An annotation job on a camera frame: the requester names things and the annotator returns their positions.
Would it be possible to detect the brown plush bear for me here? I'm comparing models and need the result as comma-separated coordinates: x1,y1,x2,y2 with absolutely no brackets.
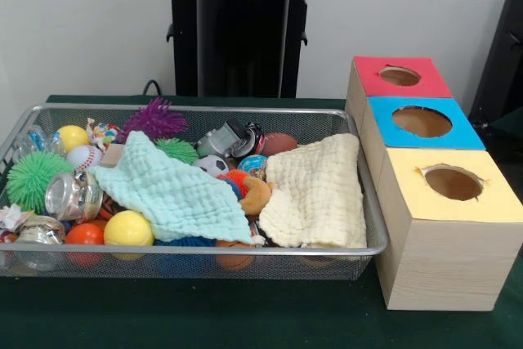
239,177,275,216

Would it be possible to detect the large yellow ball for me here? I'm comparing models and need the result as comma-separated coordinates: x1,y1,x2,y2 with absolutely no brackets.
103,210,155,247

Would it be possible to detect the wooden box with three holes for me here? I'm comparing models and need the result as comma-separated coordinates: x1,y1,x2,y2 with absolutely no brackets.
345,56,523,311

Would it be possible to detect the brown toy football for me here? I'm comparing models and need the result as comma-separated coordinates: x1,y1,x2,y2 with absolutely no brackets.
261,132,298,158

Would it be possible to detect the black upright panel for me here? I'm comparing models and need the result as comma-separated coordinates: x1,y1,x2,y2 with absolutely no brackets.
468,0,523,125

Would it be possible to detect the large green spiky ball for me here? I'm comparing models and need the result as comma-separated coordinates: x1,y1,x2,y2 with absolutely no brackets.
6,150,75,215

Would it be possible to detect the clear plastic jar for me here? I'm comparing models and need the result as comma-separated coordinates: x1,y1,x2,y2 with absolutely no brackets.
44,172,104,221

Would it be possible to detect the purple spiky ball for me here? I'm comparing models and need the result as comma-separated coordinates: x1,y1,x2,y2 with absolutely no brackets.
117,97,189,141

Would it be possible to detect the cream cloth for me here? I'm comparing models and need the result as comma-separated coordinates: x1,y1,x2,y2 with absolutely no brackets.
258,132,368,248

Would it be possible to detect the small soccer ball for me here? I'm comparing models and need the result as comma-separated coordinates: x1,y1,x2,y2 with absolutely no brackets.
191,154,230,178

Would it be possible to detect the silver mesh bin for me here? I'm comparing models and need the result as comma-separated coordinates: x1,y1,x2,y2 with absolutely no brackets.
0,102,389,281

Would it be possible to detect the black cable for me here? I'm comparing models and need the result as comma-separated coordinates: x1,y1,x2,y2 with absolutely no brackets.
142,78,163,96

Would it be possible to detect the white baseball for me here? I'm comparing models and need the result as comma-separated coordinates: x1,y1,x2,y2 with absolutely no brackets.
65,145,104,172

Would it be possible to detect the mint green cloth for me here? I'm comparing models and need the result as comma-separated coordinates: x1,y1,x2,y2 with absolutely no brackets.
87,130,254,245

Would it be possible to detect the orange ball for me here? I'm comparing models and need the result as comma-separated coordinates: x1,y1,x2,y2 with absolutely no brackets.
65,222,105,246

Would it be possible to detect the small yellow ball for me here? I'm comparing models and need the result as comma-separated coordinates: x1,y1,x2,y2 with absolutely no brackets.
52,124,90,153

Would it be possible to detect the dark green table cloth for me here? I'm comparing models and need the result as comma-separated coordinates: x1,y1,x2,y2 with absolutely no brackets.
480,116,523,154
0,94,523,349

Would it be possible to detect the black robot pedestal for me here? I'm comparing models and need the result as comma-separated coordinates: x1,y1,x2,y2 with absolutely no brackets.
158,0,329,99

